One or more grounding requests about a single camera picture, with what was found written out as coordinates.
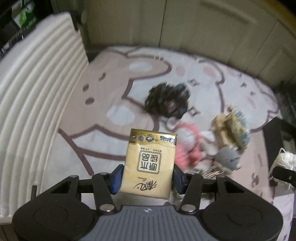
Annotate yellow tissue pack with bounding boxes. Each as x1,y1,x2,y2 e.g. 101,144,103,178
120,128,177,200

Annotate pink knitted toy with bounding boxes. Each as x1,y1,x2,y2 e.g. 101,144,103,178
173,122,204,171

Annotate blue gold drawstring pouch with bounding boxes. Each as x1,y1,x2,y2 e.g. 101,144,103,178
210,105,250,150

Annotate dark brown yarn scrunchie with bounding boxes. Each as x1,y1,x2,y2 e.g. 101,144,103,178
144,82,190,119

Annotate white plastic bag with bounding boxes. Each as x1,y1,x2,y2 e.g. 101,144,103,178
269,148,295,190

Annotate grey plush ball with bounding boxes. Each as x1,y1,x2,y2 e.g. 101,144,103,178
213,147,241,173

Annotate cartoon bear floor mat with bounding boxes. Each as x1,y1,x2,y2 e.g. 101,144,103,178
36,45,295,241

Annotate white ribbed mattress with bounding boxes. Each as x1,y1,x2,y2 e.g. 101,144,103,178
1,12,88,225

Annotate cream cabinet fronts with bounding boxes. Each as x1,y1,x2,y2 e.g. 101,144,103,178
52,1,295,86

